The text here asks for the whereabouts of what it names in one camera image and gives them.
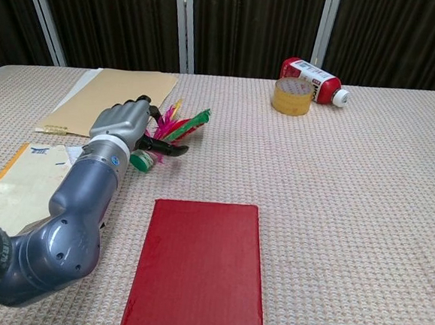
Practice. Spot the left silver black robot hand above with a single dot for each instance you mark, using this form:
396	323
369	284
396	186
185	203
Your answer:
120	123

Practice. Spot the beige woven tablecloth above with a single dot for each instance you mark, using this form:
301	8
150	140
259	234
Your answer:
348	218

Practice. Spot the colourful feather shuttlecock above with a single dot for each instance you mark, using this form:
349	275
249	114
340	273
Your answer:
143	162

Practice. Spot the black pleated curtain panel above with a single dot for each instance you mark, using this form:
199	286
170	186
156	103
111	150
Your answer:
115	19
7	14
400	37
254	26

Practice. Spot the silver partition post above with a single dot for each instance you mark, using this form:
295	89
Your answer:
326	24
44	13
185	24

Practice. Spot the red hardcover book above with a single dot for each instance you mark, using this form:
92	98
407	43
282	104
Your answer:
197	270

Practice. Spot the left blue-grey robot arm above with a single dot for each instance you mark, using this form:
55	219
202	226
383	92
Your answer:
83	186

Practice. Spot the red bottle with white cap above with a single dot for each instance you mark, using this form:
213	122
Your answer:
327	88

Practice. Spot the white paper sheet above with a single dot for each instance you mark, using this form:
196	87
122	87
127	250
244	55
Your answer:
81	84

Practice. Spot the manila paper folder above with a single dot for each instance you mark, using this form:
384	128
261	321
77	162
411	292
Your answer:
125	87

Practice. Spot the yellow-edged document envelope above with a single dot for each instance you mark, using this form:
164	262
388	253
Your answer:
19	188

